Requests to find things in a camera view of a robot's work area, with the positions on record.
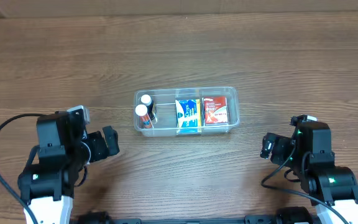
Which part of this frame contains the dark bottle white cap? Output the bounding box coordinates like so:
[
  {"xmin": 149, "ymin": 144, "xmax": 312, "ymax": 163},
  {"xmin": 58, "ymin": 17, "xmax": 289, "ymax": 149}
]
[{"xmin": 140, "ymin": 94, "xmax": 158, "ymax": 123}]

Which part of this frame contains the clear plastic container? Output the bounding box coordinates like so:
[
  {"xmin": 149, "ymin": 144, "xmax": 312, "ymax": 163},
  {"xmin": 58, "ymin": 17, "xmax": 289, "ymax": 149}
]
[{"xmin": 134, "ymin": 86, "xmax": 240, "ymax": 137}]

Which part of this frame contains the blue yellow lozenge box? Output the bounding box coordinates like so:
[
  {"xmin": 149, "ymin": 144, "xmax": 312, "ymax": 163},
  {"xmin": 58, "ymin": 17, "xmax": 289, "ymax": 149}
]
[{"xmin": 175, "ymin": 99, "xmax": 202, "ymax": 134}]

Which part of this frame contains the red medicine box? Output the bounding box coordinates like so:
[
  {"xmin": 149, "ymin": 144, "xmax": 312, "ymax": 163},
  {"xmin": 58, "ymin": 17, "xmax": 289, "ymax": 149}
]
[{"xmin": 203, "ymin": 96, "xmax": 229, "ymax": 126}]

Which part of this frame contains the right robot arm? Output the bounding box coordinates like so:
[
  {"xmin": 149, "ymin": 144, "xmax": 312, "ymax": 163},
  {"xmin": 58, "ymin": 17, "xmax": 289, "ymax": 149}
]
[{"xmin": 260, "ymin": 114, "xmax": 358, "ymax": 224}]

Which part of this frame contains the orange tube white cap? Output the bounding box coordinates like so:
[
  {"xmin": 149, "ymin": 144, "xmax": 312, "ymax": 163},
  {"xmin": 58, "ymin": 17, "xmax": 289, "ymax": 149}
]
[{"xmin": 135, "ymin": 105, "xmax": 153, "ymax": 128}]

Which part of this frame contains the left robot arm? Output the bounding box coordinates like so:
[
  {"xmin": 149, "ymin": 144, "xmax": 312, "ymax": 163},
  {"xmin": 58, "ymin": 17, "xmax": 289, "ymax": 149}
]
[{"xmin": 18, "ymin": 105, "xmax": 119, "ymax": 223}]

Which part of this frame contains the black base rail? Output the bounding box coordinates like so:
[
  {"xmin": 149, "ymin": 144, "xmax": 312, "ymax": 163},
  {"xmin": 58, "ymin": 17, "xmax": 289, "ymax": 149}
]
[{"xmin": 69, "ymin": 207, "xmax": 321, "ymax": 224}]

